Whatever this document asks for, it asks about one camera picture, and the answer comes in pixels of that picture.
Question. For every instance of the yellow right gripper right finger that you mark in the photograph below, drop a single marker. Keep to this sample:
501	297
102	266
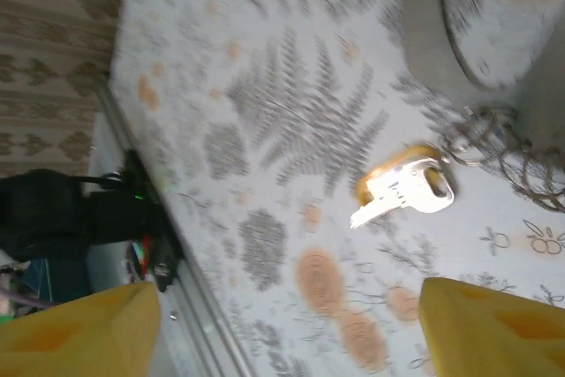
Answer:
494	337

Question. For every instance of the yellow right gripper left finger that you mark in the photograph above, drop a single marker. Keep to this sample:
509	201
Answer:
66	341

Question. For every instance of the key with amber cap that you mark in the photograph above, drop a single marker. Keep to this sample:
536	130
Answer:
412	189

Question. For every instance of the grey coil wristband keyring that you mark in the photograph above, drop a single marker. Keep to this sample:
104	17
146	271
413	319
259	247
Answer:
426	19

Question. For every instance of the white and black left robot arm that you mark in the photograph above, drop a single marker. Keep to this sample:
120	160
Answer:
39	209

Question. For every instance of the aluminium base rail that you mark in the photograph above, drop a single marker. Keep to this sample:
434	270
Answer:
207	306

